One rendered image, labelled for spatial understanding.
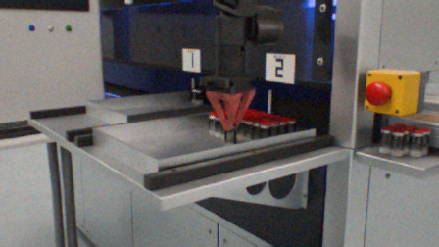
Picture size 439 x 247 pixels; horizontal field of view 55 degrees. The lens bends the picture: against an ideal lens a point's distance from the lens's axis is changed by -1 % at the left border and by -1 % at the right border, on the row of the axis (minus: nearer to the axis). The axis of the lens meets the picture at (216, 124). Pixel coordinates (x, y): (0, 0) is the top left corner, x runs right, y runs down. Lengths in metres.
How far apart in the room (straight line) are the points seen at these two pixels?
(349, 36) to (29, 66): 1.04
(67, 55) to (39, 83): 0.13
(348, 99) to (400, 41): 0.17
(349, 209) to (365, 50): 0.30
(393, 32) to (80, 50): 1.06
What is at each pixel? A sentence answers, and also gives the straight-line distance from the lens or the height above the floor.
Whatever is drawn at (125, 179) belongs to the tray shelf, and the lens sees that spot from 0.66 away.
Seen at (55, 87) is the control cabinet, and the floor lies 0.91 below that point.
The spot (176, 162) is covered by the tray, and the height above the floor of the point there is 0.91.
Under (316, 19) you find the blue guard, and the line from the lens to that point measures 0.86.
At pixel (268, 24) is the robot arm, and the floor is 1.11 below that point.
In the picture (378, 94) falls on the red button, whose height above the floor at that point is 1.00.
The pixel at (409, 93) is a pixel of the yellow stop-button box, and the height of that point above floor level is 1.00.
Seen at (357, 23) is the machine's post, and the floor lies 1.11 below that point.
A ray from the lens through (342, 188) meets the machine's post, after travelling 0.86.
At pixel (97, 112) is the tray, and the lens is 1.12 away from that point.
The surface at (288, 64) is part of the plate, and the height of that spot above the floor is 1.03.
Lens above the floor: 1.09
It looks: 12 degrees down
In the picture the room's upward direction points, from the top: straight up
